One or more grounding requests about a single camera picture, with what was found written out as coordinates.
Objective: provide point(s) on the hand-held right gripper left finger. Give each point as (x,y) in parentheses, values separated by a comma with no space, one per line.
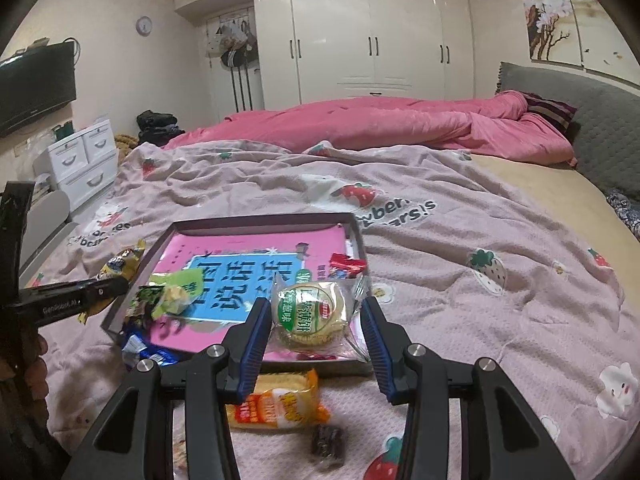
(255,345)

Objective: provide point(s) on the blue snack packet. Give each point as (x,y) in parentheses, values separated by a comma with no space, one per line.
(145,347)

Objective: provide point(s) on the strawberry printed blanket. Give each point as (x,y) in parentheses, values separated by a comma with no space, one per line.
(450,285)

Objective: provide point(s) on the orange cake packet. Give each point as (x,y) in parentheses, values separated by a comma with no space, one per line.
(280,402)

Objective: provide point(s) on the red sausage packet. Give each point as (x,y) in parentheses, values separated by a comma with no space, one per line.
(345,265)

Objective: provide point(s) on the yellow cow print packet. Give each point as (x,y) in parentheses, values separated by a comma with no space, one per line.
(117,262)

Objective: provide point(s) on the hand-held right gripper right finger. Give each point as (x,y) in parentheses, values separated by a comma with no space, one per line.
(375,350)

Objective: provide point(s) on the round cake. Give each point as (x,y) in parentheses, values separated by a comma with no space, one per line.
(310,317)

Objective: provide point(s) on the white wardrobe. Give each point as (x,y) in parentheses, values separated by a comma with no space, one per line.
(350,35)

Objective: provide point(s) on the white drawer cabinet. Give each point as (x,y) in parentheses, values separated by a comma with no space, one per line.
(85,160)

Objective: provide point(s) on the black television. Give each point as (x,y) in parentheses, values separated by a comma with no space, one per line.
(35,85)

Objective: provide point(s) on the dark patterned cloth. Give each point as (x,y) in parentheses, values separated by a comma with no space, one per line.
(625,210)

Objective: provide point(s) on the dark green seaweed packet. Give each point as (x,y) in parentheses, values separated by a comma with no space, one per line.
(142,305)

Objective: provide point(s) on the pile of dark clothes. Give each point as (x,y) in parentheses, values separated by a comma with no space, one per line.
(157,127)

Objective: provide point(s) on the person's left hand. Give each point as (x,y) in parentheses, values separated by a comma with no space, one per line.
(36,372)

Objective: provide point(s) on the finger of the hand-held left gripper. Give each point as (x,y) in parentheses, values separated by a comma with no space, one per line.
(102,291)

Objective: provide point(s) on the green snack packet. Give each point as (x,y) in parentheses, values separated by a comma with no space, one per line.
(190,277)

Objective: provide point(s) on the grey quilted headboard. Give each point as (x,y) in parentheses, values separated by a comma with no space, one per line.
(610,125)

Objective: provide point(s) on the beige bed sheet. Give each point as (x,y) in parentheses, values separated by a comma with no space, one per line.
(550,185)

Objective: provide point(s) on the small dark candy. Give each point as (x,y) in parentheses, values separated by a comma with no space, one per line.
(327,442)

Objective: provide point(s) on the pink quilt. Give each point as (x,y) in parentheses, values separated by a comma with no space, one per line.
(375,120)

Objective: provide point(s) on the coat rack with hats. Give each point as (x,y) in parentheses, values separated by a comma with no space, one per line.
(235,35)

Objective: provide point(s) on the pink and blue book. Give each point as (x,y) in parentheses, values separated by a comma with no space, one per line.
(225,245)

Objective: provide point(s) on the brown knitted cloth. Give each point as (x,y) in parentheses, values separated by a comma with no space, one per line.
(127,142)

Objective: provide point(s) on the clear yellow pastry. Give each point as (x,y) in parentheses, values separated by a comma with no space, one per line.
(175,300)

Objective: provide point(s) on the round wall clock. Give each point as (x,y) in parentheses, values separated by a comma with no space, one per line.
(144,26)

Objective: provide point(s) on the dark striped pillow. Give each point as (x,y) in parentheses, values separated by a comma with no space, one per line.
(550,110)

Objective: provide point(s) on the dark purple shallow box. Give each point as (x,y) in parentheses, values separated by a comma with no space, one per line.
(325,367)

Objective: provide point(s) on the blossom tree wall art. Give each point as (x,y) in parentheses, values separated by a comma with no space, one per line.
(550,10)

